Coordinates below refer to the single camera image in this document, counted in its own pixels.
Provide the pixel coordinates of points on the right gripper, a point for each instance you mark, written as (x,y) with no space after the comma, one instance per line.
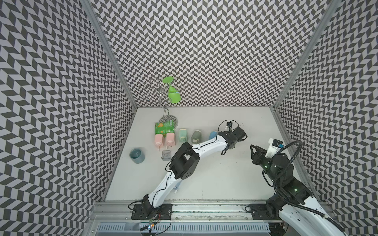
(259,152)

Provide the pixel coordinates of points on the mint green pencil sharpener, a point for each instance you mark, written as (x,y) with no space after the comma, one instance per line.
(183,135)

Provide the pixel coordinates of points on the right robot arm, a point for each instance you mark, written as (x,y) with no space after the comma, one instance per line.
(293,202)

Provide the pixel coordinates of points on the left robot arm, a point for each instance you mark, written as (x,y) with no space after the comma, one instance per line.
(184,162)

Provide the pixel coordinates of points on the grey transparent tray left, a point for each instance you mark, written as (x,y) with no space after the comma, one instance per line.
(166,155)

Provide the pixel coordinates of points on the light blue pencil sharpener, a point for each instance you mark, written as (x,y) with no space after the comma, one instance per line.
(175,189)

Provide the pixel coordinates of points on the green snack packet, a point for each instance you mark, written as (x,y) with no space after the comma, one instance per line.
(164,128)

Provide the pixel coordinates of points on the green plastic cup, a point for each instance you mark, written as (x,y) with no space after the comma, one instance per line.
(173,95)

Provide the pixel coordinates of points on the teal ceramic cup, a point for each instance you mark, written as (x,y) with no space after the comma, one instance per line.
(137,156)

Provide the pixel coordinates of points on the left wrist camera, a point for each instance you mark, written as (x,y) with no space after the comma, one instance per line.
(229,125)

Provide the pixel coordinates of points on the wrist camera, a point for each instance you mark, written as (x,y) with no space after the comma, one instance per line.
(274,146)
(229,125)

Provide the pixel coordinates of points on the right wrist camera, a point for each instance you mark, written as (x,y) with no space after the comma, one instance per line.
(274,146)

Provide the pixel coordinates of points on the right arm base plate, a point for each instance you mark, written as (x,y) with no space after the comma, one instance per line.
(260,212)

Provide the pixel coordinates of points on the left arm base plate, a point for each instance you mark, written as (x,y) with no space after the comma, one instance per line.
(142,212)

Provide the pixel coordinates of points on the aluminium front rail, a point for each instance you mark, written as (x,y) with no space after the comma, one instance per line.
(182,211)

